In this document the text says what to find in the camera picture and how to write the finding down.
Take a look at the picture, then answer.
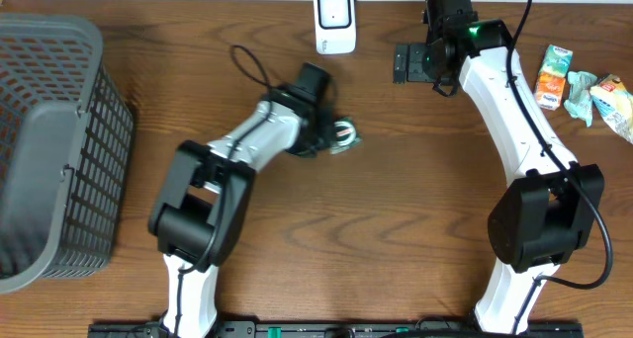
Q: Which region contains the yellow snack bag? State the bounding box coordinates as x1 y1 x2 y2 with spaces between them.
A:
589 74 632 143

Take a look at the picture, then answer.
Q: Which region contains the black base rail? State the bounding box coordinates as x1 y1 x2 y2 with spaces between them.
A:
87 320 585 338

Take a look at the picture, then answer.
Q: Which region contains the teal tissue pack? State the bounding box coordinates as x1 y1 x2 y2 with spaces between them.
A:
539 44 573 78

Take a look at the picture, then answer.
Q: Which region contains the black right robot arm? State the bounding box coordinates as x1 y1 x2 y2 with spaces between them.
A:
394 0 604 337

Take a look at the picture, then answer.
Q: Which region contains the grey plastic mesh basket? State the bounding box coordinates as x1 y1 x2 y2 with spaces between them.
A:
1 13 136 294

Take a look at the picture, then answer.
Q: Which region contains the white barcode scanner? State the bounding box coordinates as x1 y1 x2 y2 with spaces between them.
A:
313 0 357 55

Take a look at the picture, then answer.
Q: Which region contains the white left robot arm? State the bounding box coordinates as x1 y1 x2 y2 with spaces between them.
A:
148 84 332 337

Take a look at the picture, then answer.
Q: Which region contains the orange tissue pack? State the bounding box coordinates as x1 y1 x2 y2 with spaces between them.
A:
534 72 566 111

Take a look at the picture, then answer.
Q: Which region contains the mint green wipes pack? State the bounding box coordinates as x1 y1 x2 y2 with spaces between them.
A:
563 71 597 127

